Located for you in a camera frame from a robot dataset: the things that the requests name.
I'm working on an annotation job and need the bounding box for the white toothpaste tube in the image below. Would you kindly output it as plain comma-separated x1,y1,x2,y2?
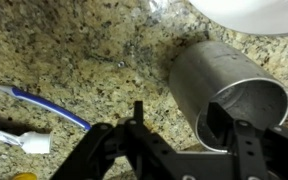
0,119,53,155

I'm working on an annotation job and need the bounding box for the blue white manual toothbrush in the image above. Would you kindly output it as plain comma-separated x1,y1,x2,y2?
0,79,92,132

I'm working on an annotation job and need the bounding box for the white oval sink basin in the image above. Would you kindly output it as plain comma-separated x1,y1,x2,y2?
188,0,288,36

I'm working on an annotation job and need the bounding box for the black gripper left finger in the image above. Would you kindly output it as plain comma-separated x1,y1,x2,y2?
50,100,180,180

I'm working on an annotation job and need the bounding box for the silver metal cup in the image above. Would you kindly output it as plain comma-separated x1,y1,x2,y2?
168,40,288,154

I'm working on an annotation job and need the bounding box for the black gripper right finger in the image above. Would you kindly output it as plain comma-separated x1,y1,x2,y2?
206,102,288,180

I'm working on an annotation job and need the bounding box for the clear bottle yellow cap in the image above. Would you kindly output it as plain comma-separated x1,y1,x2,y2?
12,172,38,180

